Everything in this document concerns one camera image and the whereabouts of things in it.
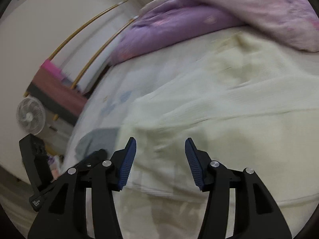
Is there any bed with pale sheet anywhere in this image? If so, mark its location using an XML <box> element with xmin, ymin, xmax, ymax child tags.
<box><xmin>60</xmin><ymin>26</ymin><xmax>319</xmax><ymax>239</ymax></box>

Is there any white electric fan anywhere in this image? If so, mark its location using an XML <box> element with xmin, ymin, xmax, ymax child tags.
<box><xmin>16</xmin><ymin>97</ymin><xmax>58</xmax><ymax>140</ymax></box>

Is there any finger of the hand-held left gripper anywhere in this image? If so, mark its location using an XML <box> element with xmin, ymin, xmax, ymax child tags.
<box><xmin>76</xmin><ymin>149</ymin><xmax>107</xmax><ymax>173</ymax></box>

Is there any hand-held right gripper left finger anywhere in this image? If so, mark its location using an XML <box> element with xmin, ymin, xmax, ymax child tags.
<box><xmin>27</xmin><ymin>137</ymin><xmax>137</xmax><ymax>239</ymax></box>

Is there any pink cloth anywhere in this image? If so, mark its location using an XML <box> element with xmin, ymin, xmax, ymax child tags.
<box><xmin>40</xmin><ymin>59</ymin><xmax>63</xmax><ymax>79</ymax></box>

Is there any wooden wall rail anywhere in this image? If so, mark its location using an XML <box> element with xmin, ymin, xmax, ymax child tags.
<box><xmin>48</xmin><ymin>1</ymin><xmax>128</xmax><ymax>61</ymax></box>
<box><xmin>71</xmin><ymin>17</ymin><xmax>138</xmax><ymax>89</ymax></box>

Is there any purple floral duvet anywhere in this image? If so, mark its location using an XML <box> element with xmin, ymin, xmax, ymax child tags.
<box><xmin>108</xmin><ymin>0</ymin><xmax>319</xmax><ymax>66</ymax></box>

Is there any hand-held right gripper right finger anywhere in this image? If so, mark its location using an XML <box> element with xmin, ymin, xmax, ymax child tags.
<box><xmin>185</xmin><ymin>137</ymin><xmax>292</xmax><ymax>239</ymax></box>

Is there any grey hoodie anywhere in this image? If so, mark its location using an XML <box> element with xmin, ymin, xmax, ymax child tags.
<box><xmin>75</xmin><ymin>127</ymin><xmax>120</xmax><ymax>160</ymax></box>

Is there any pale white garment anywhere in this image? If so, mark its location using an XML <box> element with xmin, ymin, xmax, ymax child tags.
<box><xmin>117</xmin><ymin>32</ymin><xmax>319</xmax><ymax>205</ymax></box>

